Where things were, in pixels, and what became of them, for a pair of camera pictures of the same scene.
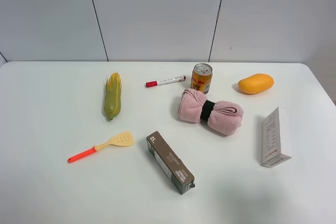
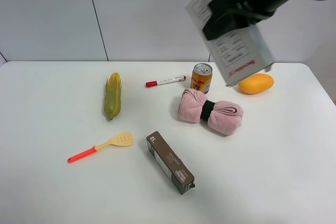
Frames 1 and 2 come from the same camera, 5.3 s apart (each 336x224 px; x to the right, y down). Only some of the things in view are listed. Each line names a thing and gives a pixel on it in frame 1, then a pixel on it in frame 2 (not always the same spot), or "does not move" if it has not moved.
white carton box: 271,155 to 239,55
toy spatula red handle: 123,139 does not move
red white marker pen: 153,83 does not move
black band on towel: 207,108 does not move
